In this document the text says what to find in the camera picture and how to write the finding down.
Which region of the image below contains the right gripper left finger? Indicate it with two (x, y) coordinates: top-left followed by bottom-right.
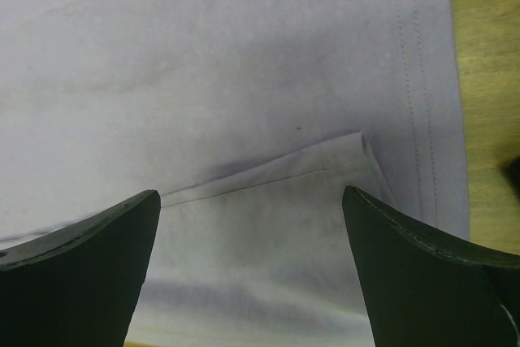
(1, 190), (161, 346)

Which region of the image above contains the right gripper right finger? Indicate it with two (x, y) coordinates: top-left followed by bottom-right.
(342, 187), (519, 346)

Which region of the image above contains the purple t shirt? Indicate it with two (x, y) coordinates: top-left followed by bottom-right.
(1, 0), (469, 346)

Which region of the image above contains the black folded t shirt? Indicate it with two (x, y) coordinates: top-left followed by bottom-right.
(500, 156), (520, 198)

